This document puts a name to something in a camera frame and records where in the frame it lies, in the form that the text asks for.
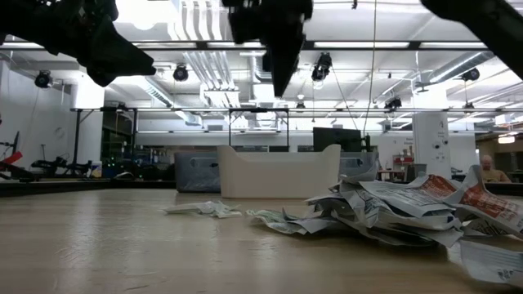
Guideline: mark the glowing wall lamp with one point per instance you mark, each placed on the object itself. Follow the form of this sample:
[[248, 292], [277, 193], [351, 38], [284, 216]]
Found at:
[[506, 139]]

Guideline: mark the white packet orange corner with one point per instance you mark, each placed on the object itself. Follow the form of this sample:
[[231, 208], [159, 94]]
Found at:
[[437, 185]]

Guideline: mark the tall black rig frame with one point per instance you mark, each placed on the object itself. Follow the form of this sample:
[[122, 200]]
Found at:
[[77, 130]]

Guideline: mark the white square column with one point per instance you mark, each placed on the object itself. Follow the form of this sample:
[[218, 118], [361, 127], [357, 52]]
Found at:
[[429, 139]]

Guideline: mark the black background monitor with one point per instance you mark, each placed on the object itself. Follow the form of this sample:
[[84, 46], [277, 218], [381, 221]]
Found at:
[[335, 139]]

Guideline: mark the black background robot arm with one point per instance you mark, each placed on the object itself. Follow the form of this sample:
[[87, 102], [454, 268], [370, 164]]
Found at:
[[49, 165]]

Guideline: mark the white plastic bin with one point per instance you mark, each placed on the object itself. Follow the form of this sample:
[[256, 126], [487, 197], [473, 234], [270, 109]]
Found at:
[[278, 175]]

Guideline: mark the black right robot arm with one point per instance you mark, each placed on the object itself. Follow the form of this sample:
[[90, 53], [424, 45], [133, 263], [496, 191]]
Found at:
[[490, 24]]

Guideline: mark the black ceiling spotlight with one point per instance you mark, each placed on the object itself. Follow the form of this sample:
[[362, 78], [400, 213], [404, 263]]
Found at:
[[471, 74], [393, 104], [43, 79], [322, 67], [180, 72]]

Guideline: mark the white background bottle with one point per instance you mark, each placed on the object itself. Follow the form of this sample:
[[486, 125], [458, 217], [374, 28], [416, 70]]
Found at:
[[97, 170]]

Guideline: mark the red white shelf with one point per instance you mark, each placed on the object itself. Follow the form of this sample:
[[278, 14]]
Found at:
[[402, 163]]

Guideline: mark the red background object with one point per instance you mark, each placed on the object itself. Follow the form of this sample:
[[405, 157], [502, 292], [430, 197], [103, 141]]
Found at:
[[13, 157]]

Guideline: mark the LED light bar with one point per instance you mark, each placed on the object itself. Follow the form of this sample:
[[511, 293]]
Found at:
[[20, 45], [361, 45], [235, 45], [453, 45], [163, 45]]

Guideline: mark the dark translucent plastic bin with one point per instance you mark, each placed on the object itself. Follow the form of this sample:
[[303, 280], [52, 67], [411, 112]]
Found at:
[[196, 171], [359, 161]]

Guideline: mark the grey background bin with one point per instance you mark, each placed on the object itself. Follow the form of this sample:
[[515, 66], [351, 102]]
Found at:
[[417, 172]]

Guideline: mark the black rectangular rig frame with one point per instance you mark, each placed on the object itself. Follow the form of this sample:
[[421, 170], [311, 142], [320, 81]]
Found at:
[[258, 110]]

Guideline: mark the black background machine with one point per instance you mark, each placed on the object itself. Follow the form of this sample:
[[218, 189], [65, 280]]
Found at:
[[122, 171]]

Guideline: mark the person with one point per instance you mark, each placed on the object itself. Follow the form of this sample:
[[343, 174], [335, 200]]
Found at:
[[492, 173]]

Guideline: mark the black aluminium table frame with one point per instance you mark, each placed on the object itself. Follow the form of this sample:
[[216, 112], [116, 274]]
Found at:
[[61, 187]]

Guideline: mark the white packet small logo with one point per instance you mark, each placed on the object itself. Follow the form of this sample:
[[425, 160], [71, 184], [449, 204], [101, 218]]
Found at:
[[490, 263]]

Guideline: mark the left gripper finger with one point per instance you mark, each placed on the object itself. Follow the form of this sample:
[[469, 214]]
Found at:
[[100, 80], [114, 57]]

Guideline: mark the narrow green-print packet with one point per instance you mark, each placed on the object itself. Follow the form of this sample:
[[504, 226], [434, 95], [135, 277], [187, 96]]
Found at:
[[204, 208]]

